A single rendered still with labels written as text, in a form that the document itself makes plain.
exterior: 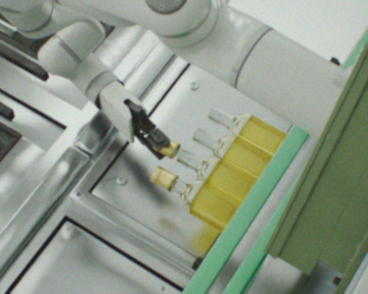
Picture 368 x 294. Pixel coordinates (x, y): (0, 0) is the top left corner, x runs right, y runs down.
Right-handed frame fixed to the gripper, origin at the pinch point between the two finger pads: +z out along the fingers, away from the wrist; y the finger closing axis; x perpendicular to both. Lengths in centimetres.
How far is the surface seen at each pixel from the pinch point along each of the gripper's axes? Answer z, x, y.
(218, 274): 30.2, -12.8, 13.7
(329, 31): -2, 54, -14
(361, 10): -1, 64, -14
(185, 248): 16.3, -7.7, -12.5
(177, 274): 18.6, -11.9, -14.8
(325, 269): 41.5, 0.2, 15.6
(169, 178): 7.5, -3.8, 1.4
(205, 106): -5.8, 18.2, -13.5
